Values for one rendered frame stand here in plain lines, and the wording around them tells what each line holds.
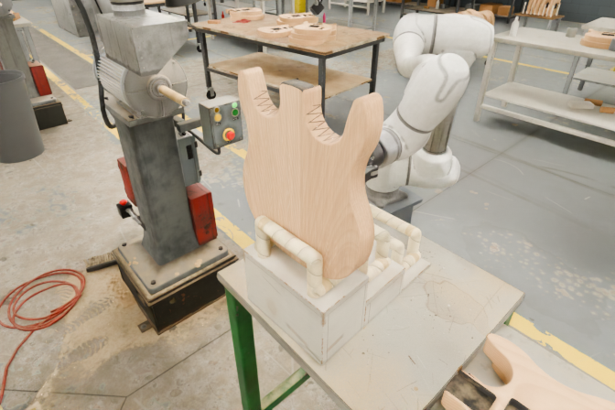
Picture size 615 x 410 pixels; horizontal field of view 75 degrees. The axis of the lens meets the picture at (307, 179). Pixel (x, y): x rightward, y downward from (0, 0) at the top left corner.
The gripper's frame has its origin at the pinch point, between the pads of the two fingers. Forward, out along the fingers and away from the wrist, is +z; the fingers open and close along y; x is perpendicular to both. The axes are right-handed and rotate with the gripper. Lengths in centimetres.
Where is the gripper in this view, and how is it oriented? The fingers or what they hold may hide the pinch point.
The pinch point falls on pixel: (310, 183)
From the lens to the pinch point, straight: 83.3
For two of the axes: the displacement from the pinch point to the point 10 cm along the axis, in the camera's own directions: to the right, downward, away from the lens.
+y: -7.0, -3.7, 6.1
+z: -7.1, 3.5, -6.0
